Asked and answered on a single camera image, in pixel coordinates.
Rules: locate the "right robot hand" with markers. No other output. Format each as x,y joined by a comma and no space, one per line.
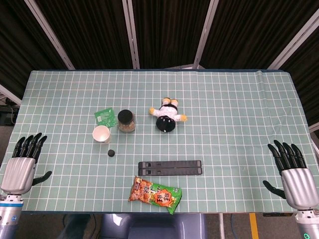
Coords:
296,181

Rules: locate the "green grid table mat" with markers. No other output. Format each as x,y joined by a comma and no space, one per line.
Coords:
199,139

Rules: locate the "green foil sachet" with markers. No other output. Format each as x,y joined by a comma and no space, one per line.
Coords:
106,117

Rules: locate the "small black round cap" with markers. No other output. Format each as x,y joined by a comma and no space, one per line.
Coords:
111,153

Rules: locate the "white paper cup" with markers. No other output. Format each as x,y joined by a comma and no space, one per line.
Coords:
101,134

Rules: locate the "orange green snack bag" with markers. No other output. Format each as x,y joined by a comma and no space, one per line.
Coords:
154,194

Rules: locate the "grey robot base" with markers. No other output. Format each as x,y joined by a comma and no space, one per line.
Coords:
152,225

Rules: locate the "glass jar with black lid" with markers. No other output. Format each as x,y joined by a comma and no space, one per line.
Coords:
126,122

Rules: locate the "plush doll with black hat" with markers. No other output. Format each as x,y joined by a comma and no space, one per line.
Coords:
167,116

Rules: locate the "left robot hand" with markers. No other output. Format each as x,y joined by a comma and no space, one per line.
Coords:
18,171

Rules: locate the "white partition frame post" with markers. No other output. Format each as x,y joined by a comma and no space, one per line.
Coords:
49,33
292,39
130,33
8,94
205,33

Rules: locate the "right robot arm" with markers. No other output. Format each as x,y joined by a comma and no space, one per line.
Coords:
307,224

